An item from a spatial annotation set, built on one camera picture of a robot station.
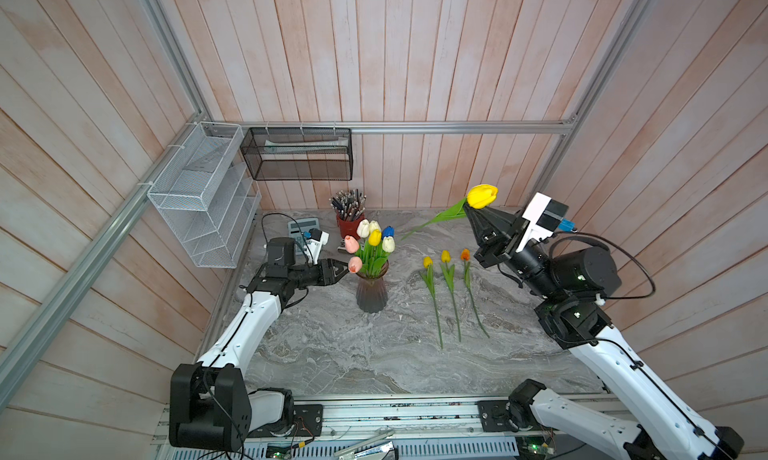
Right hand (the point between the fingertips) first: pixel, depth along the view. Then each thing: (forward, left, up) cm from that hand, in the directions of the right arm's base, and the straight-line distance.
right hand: (465, 205), depth 49 cm
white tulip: (+13, +19, -22) cm, 32 cm away
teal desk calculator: (+35, +47, -46) cm, 74 cm away
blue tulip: (+14, +13, -23) cm, 30 cm away
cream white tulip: (+15, +17, -22) cm, 32 cm away
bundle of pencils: (+35, +26, -34) cm, 55 cm away
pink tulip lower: (+4, +21, -23) cm, 31 cm away
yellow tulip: (+11, +16, -22) cm, 29 cm away
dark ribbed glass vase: (+11, +18, -52) cm, 57 cm away
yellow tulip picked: (+23, -1, -49) cm, 54 cm away
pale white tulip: (+10, +13, -23) cm, 28 cm away
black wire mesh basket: (+53, +45, -26) cm, 74 cm away
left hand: (+8, +24, -33) cm, 41 cm away
